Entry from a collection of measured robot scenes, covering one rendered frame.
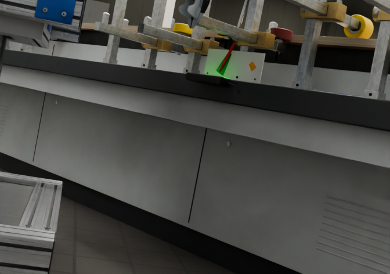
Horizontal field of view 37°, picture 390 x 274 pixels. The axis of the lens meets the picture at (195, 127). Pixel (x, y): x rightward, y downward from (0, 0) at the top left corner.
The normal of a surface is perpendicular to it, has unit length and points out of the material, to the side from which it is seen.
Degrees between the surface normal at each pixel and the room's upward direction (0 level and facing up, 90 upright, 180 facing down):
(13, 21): 90
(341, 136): 90
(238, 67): 90
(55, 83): 90
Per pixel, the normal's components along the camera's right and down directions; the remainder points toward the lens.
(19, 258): 0.20, 0.07
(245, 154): -0.70, -0.11
